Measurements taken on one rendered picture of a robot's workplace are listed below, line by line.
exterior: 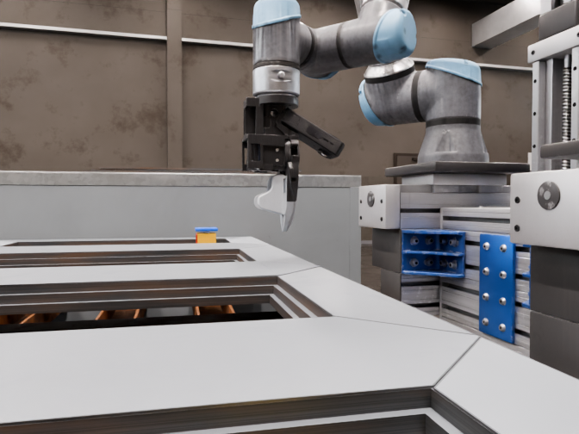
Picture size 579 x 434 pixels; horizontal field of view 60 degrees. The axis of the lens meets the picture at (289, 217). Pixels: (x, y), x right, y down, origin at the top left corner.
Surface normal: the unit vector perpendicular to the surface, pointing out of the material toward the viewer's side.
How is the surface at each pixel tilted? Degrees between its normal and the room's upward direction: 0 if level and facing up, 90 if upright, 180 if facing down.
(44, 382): 0
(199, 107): 90
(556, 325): 90
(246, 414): 90
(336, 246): 90
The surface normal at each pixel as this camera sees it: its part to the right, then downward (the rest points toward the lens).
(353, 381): 0.00, -1.00
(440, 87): -0.58, 0.02
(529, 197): -0.96, 0.00
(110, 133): 0.26, 0.03
